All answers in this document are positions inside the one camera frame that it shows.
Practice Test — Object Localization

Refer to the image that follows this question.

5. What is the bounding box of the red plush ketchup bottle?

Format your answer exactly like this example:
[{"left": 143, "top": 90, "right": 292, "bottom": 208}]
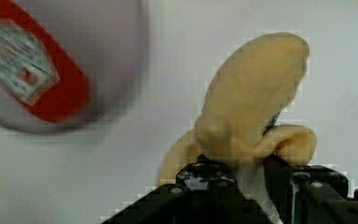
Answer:
[{"left": 0, "top": 0, "right": 90, "bottom": 123}]

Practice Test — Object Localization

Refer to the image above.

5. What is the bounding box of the yellow plush peeled banana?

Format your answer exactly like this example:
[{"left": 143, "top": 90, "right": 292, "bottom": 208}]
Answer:
[{"left": 155, "top": 32, "right": 318, "bottom": 224}]

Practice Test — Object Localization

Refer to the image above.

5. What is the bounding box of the grey round plate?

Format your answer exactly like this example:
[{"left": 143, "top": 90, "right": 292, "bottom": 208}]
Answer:
[{"left": 0, "top": 0, "right": 145, "bottom": 134}]

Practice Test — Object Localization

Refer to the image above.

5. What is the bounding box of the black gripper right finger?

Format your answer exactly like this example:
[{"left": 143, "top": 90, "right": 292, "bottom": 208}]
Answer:
[{"left": 263, "top": 155, "right": 358, "bottom": 224}]

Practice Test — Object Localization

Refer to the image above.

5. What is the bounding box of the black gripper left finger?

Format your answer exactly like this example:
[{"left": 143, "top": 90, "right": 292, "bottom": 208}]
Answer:
[{"left": 102, "top": 156, "right": 272, "bottom": 224}]

